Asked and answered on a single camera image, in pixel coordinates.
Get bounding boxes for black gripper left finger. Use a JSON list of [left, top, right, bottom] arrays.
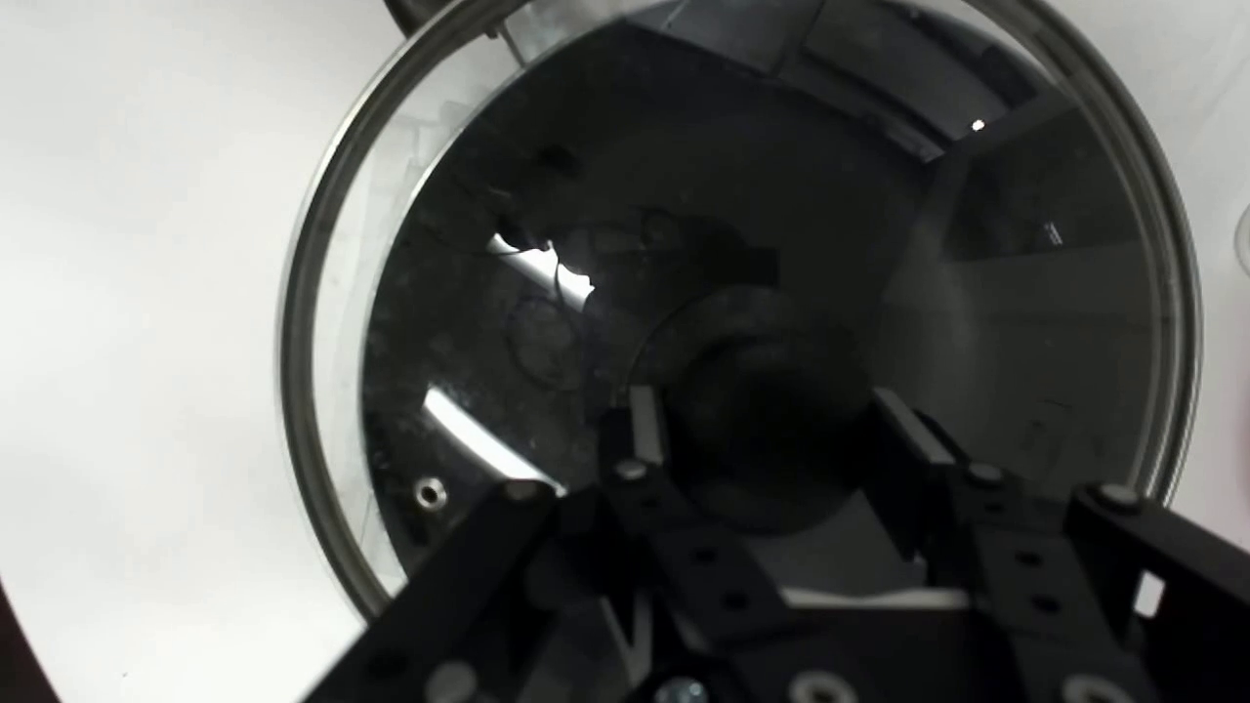
[[303, 384, 791, 703]]

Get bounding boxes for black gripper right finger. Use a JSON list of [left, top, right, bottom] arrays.
[[859, 384, 1250, 703]]

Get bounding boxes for glass lid with black knob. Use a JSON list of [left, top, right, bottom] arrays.
[[274, 0, 1205, 621]]

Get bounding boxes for black cooking pot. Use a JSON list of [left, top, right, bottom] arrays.
[[355, 0, 1165, 551]]

